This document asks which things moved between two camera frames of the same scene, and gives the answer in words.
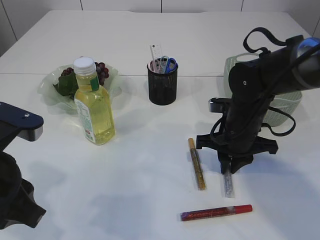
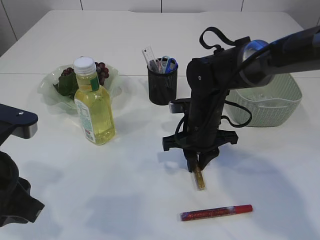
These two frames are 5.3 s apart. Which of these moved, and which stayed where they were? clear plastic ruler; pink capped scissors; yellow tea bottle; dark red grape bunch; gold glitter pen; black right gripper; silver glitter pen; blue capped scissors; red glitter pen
Moved: clear plastic ruler; silver glitter pen; black right gripper
Stayed: blue capped scissors; red glitter pen; gold glitter pen; dark red grape bunch; pink capped scissors; yellow tea bottle
